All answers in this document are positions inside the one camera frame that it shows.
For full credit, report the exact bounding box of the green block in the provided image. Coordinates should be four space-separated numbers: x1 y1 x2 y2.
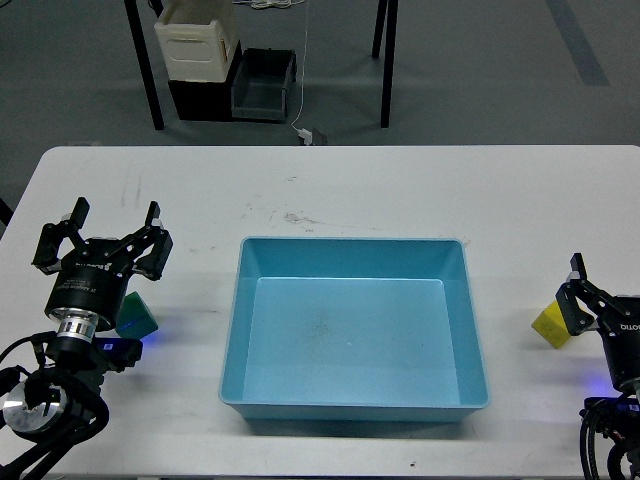
116 292 158 340

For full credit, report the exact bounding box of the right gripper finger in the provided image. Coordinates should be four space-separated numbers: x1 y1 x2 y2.
556 252 616 336

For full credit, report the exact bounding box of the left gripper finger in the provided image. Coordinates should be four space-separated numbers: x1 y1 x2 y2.
110 201 173 281
32 197 90 275

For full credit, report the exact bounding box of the yellow block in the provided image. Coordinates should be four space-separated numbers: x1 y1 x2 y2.
531 301 571 349

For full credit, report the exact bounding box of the grey plastic bin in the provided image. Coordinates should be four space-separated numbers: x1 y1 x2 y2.
231 48 297 123

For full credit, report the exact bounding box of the black crate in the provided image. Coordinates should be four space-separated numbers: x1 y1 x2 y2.
168 43 242 122

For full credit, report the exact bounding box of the white power adapter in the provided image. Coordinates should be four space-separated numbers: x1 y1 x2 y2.
297 128 313 146

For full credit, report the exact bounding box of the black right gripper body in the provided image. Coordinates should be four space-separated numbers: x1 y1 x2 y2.
598 296 639 391

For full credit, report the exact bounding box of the black table leg far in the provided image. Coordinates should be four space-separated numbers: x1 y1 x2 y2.
371 0 388 59

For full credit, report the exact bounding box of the light blue plastic box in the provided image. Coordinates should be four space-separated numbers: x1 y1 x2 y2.
219 237 490 422

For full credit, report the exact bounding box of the white cable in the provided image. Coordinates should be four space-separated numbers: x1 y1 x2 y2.
232 0 309 136

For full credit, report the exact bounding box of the black table leg right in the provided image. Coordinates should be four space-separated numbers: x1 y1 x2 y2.
380 0 399 128

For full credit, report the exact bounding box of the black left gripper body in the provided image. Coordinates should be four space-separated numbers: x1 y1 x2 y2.
44 238 134 331

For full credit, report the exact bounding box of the cream plastic container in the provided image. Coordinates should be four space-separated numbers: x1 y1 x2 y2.
154 0 239 83

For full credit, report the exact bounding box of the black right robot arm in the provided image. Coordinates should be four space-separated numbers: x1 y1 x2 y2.
556 253 639 479

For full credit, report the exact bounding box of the black table leg left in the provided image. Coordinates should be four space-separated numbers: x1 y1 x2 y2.
124 0 164 131

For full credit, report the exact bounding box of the black table leg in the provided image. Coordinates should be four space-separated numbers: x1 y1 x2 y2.
124 0 164 131
380 0 399 128
371 0 388 59

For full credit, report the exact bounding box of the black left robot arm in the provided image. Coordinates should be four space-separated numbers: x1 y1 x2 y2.
1 198 173 479

